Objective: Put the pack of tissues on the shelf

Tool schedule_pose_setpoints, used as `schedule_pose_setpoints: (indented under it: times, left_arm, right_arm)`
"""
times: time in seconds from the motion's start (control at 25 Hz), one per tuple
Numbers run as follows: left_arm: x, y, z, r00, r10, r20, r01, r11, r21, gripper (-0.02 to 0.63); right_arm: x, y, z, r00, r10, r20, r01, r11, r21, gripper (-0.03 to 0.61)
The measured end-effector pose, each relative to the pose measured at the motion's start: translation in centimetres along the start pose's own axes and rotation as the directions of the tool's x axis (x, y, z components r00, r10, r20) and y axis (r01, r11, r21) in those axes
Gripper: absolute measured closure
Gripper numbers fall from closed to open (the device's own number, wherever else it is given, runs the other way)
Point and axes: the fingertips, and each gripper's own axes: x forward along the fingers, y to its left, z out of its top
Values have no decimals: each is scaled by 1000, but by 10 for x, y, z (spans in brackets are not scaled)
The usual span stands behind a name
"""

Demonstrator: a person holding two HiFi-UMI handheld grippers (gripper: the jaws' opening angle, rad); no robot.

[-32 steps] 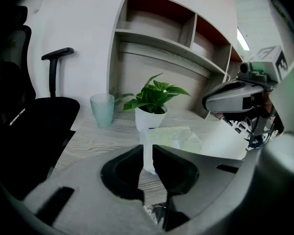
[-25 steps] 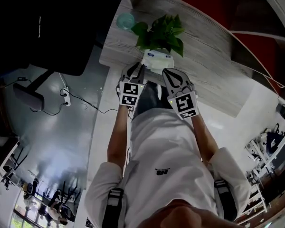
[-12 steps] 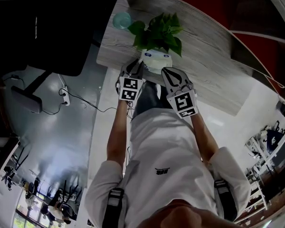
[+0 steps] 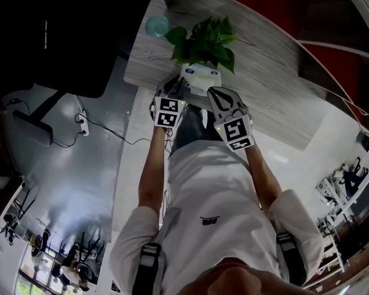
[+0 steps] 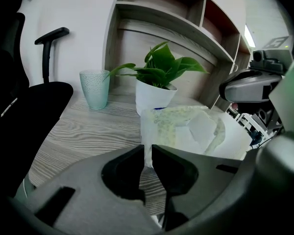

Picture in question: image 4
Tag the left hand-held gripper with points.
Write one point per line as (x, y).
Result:
(167, 104)

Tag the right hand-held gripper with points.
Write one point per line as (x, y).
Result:
(235, 131)

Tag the white soft tissues pack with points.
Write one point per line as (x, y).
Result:
(203, 80)

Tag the person's right forearm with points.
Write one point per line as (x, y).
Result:
(263, 180)

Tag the person's left forearm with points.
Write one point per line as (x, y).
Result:
(152, 171)

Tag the wooden desk shelf unit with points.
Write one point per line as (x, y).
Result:
(270, 81)

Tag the person's grey jeans leg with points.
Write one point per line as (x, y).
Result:
(193, 128)

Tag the green plant in white pot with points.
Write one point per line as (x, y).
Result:
(203, 41)

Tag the teal glass cup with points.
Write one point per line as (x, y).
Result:
(156, 25)

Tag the person's white shirt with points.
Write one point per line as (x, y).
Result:
(209, 189)

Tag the white power strip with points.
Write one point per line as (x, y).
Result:
(82, 123)

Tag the black mesh office chair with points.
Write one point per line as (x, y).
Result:
(64, 41)

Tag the white workbench with equipment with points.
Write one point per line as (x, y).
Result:
(341, 195)

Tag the person's face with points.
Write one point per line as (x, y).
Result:
(243, 280)

